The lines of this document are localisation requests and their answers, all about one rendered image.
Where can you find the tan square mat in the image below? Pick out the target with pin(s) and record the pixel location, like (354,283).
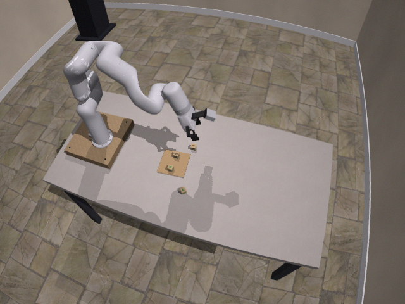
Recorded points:
(179,164)

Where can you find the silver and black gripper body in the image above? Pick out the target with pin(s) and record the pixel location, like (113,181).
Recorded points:
(185,119)

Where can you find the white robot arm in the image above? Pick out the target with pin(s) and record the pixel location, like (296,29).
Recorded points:
(86,87)

